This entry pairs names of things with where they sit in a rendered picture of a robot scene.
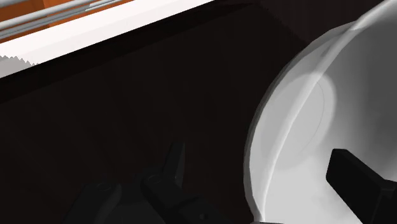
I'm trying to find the large white bowl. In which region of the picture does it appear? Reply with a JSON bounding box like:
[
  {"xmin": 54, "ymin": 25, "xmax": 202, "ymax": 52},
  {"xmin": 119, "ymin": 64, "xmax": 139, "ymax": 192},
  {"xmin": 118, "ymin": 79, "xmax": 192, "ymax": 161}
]
[{"xmin": 242, "ymin": 0, "xmax": 397, "ymax": 224}]

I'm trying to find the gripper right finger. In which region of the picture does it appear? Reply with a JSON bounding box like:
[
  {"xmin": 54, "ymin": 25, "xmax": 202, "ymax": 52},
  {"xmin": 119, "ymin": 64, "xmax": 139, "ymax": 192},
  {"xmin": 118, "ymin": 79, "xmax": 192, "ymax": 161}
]
[{"xmin": 325, "ymin": 148, "xmax": 397, "ymax": 224}]

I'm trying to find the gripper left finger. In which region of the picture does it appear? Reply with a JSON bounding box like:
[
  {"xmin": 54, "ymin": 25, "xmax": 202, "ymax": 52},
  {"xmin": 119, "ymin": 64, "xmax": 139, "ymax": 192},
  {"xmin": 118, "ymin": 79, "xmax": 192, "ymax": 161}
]
[{"xmin": 62, "ymin": 142, "xmax": 229, "ymax": 224}]

